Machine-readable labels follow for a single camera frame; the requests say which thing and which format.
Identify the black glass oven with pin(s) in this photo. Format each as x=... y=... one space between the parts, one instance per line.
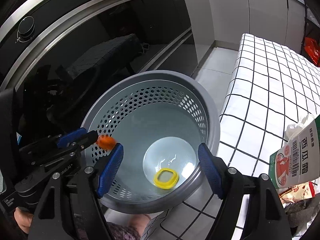
x=81 y=48

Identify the grey perforated waste basket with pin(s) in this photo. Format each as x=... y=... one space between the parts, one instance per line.
x=141 y=110

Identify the crumpled white tissue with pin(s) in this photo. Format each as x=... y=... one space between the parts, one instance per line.
x=294 y=129

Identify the white black grid tablecloth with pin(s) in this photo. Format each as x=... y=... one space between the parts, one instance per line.
x=271 y=87

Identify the right hand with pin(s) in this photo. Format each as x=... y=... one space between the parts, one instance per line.
x=140 y=222

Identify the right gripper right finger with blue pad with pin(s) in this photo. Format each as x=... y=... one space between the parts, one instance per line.
x=265 y=219

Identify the orange peel piece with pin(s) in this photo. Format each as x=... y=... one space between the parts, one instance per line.
x=106 y=143

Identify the black metal shelf rack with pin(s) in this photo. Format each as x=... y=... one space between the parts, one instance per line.
x=311 y=29

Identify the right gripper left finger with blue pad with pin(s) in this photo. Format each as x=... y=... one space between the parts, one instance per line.
x=54 y=215

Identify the grey kitchen cabinets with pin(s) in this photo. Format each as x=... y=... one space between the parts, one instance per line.
x=223 y=22

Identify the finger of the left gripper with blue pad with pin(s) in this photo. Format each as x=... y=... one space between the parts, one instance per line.
x=65 y=140
x=82 y=143

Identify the green white medicine box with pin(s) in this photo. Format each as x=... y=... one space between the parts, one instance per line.
x=297 y=161

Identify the red white snack wrapper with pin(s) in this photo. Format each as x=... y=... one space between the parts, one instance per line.
x=297 y=193

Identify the grey cloth rag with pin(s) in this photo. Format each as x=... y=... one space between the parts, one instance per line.
x=298 y=214

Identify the left hand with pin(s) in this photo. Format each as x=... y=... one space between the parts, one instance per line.
x=23 y=219

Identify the black oven knob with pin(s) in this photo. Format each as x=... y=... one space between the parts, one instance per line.
x=26 y=29

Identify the red plastic bag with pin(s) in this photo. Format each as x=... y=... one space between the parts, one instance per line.
x=311 y=47

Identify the clear plastic lid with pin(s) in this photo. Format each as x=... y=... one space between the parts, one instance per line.
x=169 y=162

